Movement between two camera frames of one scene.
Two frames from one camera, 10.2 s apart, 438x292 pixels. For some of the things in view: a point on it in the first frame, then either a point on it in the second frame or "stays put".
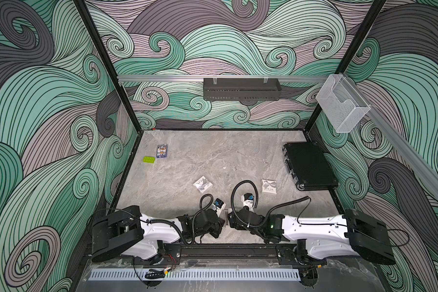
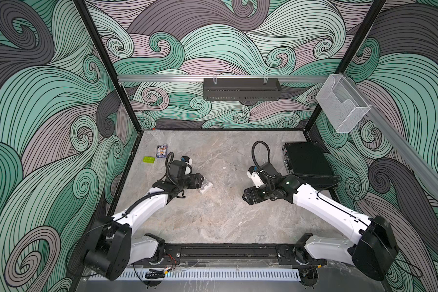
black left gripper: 219,224 to 195,182
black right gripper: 233,216 to 255,199
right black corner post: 348,59 stays put
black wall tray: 242,89 stays put
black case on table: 308,166 stays put
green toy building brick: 148,159 stays put
